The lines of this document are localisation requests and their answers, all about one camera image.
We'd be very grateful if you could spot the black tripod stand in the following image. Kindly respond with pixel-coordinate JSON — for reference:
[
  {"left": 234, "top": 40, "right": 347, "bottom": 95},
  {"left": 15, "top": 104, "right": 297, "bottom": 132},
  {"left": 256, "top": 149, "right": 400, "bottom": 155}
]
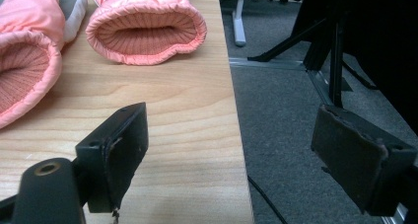
[{"left": 246, "top": 0, "right": 380, "bottom": 109}]

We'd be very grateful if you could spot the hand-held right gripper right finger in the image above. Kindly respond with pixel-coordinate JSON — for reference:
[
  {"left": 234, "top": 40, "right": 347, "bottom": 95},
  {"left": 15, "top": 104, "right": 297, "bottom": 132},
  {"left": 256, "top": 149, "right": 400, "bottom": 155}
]
[{"left": 310, "top": 104, "right": 418, "bottom": 217}]

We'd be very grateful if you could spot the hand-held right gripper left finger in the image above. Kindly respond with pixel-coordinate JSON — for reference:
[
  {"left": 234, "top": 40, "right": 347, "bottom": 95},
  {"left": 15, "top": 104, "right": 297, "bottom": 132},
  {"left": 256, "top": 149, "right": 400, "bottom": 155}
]
[{"left": 74, "top": 101, "right": 150, "bottom": 215}]

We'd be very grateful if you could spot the black floor cable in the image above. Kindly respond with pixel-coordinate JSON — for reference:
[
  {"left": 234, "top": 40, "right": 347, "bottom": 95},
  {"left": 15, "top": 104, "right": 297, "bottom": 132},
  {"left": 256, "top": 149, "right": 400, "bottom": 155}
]
[{"left": 246, "top": 175, "right": 289, "bottom": 224}]

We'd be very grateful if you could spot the white metal desk frame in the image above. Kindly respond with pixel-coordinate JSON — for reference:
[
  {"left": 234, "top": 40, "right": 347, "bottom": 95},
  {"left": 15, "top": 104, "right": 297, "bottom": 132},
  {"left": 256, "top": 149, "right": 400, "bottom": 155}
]
[{"left": 232, "top": 0, "right": 248, "bottom": 48}]

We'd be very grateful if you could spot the pink padded ski glove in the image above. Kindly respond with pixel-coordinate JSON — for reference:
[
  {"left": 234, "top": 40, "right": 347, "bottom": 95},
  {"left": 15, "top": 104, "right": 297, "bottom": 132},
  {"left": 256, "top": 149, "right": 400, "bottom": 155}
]
[
  {"left": 0, "top": 0, "right": 89, "bottom": 130},
  {"left": 85, "top": 0, "right": 208, "bottom": 67}
]

